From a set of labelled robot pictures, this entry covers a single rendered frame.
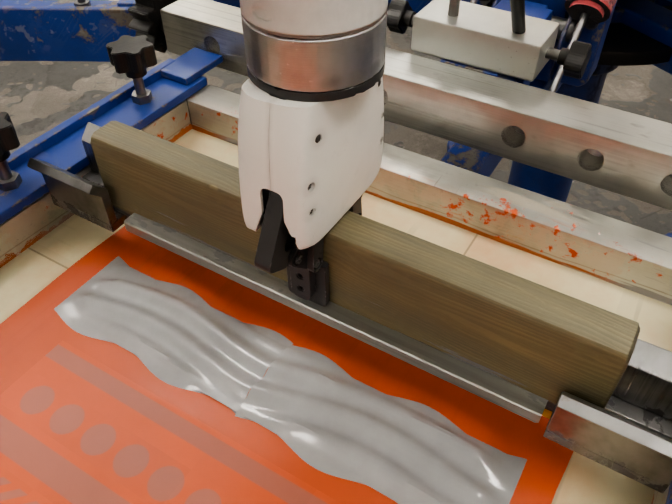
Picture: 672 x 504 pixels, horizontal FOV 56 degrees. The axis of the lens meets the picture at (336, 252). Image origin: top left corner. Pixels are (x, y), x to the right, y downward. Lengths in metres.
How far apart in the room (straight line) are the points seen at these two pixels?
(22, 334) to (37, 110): 2.31
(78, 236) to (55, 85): 2.38
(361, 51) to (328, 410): 0.23
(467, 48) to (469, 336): 0.32
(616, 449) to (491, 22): 0.40
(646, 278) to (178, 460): 0.37
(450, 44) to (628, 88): 2.35
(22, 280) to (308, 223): 0.29
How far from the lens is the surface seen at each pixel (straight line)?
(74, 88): 2.91
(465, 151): 0.74
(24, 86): 3.01
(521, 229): 0.55
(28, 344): 0.53
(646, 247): 0.55
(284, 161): 0.34
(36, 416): 0.49
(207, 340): 0.48
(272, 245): 0.37
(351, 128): 0.36
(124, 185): 0.53
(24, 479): 0.46
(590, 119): 0.59
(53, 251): 0.60
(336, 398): 0.45
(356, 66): 0.33
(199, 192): 0.47
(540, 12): 0.77
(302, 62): 0.32
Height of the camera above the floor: 1.33
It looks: 44 degrees down
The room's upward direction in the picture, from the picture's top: straight up
